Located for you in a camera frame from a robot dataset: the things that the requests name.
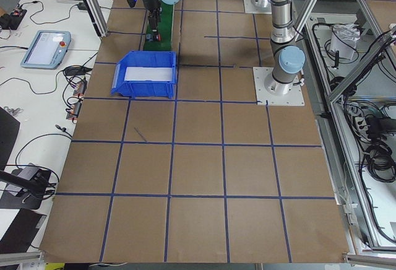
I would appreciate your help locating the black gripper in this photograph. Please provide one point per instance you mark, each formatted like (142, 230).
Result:
(152, 2)

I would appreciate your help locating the green conveyor belt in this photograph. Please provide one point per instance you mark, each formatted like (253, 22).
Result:
(165, 29)

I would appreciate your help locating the blue bin left side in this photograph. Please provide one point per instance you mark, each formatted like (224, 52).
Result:
(144, 88)

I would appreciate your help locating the white foam pad in bin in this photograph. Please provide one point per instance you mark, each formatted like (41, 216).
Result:
(148, 74)

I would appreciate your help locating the teach pendant near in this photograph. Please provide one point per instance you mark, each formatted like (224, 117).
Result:
(47, 50)

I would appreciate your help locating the aluminium frame post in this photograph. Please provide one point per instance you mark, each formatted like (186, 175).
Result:
(96, 17)

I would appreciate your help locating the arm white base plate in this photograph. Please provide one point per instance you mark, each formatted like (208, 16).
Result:
(257, 7)
(278, 96)

